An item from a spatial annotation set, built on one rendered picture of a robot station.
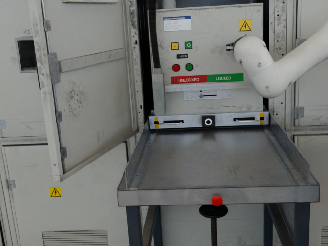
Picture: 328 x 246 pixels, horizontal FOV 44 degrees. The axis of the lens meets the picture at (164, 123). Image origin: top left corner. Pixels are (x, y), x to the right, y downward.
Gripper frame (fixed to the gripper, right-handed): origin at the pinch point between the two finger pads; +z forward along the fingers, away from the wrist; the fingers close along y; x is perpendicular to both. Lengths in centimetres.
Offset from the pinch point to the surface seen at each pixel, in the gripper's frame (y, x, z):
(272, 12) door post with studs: 15.1, 12.4, 7.4
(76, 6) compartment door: -61, 19, -27
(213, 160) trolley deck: -14, -38, -37
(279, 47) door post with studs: 18.5, -2.6, 7.0
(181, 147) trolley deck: -26, -38, -20
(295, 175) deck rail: 11, -38, -54
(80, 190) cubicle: -78, -67, 5
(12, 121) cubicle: -107, -31, 5
